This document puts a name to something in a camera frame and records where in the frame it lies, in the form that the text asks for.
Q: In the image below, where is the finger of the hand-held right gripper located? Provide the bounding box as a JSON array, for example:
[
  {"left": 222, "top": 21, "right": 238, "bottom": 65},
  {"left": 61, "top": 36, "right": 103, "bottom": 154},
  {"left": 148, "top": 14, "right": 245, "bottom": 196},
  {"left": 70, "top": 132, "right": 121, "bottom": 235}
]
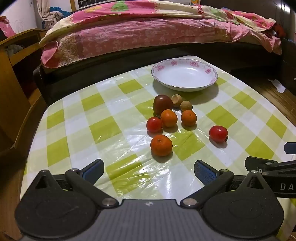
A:
[
  {"left": 284, "top": 142, "right": 296, "bottom": 155},
  {"left": 245, "top": 156, "right": 296, "bottom": 179}
]

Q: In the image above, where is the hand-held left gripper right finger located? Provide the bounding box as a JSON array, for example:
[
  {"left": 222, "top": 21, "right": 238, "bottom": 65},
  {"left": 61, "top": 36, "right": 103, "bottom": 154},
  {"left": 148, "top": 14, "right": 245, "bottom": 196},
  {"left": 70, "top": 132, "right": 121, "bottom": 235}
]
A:
[{"left": 180, "top": 159, "right": 272, "bottom": 208}]

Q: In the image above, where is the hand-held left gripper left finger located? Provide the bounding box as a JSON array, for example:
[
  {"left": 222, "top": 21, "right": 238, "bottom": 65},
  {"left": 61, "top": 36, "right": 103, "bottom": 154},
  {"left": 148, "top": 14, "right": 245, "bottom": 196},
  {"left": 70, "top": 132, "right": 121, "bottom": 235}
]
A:
[{"left": 28, "top": 159, "right": 120, "bottom": 208}]

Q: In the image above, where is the large orange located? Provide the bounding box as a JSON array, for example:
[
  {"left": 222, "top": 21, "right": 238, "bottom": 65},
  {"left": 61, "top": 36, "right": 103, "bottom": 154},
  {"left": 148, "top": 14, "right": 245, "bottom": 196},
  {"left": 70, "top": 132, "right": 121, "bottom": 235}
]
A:
[{"left": 150, "top": 135, "right": 173, "bottom": 157}]

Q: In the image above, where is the small orange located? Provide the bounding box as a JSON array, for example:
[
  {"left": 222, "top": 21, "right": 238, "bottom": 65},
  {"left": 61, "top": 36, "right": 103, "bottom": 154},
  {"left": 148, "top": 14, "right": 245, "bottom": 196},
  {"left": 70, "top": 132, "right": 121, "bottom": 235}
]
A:
[
  {"left": 161, "top": 109, "right": 178, "bottom": 128},
  {"left": 181, "top": 110, "right": 197, "bottom": 127}
]

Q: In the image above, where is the round brown longan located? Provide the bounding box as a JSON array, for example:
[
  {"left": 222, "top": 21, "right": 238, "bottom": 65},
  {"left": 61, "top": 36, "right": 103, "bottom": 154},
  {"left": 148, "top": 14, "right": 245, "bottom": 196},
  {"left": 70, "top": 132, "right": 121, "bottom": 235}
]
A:
[{"left": 180, "top": 100, "right": 193, "bottom": 112}]

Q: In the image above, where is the dented brown longan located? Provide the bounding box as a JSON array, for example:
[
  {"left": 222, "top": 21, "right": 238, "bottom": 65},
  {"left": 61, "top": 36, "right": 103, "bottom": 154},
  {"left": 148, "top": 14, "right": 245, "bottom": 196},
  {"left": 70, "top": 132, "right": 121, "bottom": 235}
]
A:
[{"left": 171, "top": 94, "right": 184, "bottom": 108}]

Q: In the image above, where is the dark red tomato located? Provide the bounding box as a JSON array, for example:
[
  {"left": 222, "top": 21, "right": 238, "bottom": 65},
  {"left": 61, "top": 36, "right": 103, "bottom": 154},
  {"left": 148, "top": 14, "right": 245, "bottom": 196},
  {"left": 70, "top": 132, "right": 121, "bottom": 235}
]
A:
[{"left": 153, "top": 95, "right": 174, "bottom": 115}]

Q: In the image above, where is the white floral plate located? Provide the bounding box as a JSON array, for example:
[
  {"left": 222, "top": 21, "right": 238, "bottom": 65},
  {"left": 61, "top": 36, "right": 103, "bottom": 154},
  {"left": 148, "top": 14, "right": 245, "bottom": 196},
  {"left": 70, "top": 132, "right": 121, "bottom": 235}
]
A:
[{"left": 151, "top": 58, "right": 218, "bottom": 92}]

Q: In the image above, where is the white paper scrap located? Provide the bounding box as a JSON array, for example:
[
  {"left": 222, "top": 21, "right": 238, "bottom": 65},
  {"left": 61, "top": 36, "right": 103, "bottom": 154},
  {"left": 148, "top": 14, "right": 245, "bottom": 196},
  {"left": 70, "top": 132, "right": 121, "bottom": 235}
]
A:
[{"left": 268, "top": 79, "right": 287, "bottom": 94}]

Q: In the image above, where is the dark wooden nightstand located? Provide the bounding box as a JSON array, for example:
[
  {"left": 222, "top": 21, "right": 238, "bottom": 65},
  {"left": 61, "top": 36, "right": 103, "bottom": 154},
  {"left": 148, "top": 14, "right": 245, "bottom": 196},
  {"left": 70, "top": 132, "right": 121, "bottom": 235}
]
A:
[{"left": 280, "top": 37, "right": 296, "bottom": 82}]

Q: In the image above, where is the wooden cabinet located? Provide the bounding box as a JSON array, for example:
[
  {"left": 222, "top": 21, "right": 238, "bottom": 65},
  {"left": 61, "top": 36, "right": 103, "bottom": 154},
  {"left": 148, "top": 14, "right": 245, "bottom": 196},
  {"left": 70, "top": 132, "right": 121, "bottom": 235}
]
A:
[{"left": 0, "top": 28, "right": 49, "bottom": 167}]

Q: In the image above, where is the red cloth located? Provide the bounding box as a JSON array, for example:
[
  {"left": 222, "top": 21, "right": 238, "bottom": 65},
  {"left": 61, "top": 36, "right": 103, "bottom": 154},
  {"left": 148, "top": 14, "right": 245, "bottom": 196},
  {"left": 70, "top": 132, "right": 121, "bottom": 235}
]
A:
[{"left": 268, "top": 23, "right": 287, "bottom": 39}]

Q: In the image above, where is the grey cloth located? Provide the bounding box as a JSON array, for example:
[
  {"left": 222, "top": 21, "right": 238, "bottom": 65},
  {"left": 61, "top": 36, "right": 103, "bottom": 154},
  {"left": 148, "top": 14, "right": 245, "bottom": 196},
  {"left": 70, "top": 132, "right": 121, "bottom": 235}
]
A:
[{"left": 6, "top": 44, "right": 24, "bottom": 56}]

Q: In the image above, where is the pink floral blanket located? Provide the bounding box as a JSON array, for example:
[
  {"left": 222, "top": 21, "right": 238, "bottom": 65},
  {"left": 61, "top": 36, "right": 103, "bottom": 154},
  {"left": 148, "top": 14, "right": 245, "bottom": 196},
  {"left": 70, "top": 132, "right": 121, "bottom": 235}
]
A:
[{"left": 39, "top": 0, "right": 282, "bottom": 69}]

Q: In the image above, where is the hanging pale cloth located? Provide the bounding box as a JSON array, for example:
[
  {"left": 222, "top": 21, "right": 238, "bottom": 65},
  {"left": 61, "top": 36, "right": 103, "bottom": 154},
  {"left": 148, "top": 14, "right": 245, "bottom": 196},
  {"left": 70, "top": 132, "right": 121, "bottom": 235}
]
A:
[{"left": 37, "top": 0, "right": 72, "bottom": 30}]

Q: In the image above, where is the black bed frame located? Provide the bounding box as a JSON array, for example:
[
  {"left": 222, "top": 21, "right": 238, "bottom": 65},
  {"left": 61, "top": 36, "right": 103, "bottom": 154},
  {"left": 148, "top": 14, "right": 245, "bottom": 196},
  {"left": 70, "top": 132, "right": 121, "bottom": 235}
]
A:
[{"left": 32, "top": 40, "right": 285, "bottom": 107}]

